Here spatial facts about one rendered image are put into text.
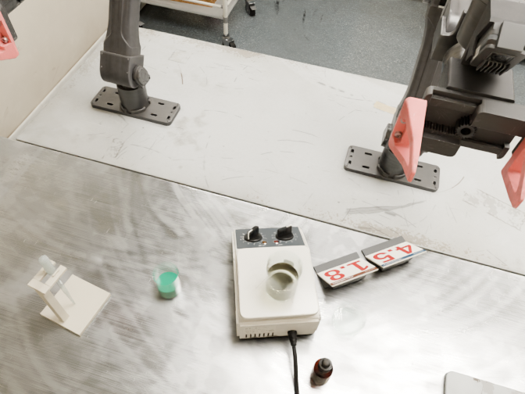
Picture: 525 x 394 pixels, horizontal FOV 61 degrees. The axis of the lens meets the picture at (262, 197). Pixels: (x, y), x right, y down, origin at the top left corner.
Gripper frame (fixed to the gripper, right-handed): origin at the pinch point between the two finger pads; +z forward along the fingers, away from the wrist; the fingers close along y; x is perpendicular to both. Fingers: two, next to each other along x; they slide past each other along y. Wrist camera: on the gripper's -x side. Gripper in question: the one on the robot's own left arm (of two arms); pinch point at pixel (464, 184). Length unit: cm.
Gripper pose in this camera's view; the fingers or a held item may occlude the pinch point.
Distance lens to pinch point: 45.8
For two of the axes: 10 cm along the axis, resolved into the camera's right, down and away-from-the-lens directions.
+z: -2.8, 7.6, -5.8
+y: 9.6, 2.5, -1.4
